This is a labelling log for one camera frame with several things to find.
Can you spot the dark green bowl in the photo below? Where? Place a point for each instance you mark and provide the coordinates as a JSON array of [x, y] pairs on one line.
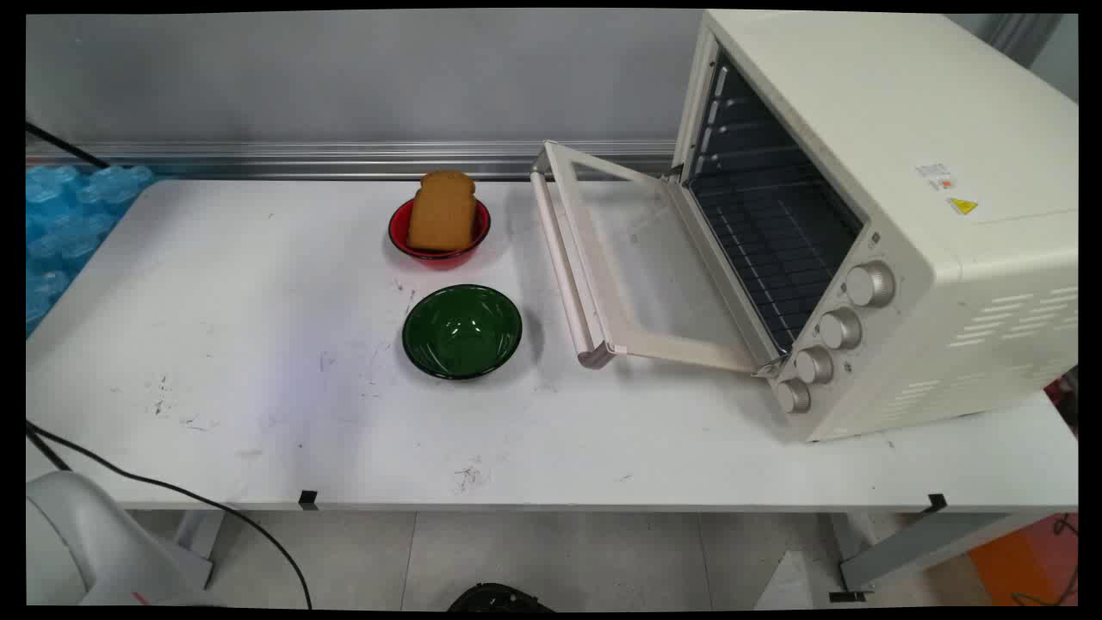
[[462, 331]]

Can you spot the aluminium profile rail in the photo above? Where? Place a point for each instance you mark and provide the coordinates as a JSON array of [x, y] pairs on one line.
[[344, 159]]

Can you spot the blue bubble wrap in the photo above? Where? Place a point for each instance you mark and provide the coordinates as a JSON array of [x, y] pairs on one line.
[[60, 224]]

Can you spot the red bowl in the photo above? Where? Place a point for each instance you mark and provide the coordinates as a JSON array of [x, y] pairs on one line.
[[439, 258]]

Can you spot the cream white toaster oven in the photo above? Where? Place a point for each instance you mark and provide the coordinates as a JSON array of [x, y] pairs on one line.
[[947, 103]]

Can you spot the grey table leg with foot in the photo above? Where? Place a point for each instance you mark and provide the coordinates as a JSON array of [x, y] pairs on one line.
[[913, 544]]

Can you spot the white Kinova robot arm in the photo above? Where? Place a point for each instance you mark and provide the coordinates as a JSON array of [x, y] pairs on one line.
[[95, 542]]

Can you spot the brown bread slice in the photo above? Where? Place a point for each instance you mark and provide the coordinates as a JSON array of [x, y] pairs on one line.
[[441, 211]]

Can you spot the small silver oven knob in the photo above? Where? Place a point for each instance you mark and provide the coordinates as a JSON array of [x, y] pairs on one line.
[[793, 396]]

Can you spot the black round floor object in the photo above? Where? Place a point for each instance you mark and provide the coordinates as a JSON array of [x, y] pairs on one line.
[[499, 598]]

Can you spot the orange floor mat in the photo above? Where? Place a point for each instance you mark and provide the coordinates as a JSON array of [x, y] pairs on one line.
[[1024, 564]]

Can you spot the large silver oven knob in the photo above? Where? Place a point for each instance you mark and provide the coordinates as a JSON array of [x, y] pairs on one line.
[[870, 284]]

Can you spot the black tape marker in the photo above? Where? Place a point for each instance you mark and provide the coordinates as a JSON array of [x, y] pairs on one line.
[[937, 503], [308, 499]]

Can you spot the cream glass oven door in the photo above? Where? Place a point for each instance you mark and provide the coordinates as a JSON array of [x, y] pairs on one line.
[[680, 347]]

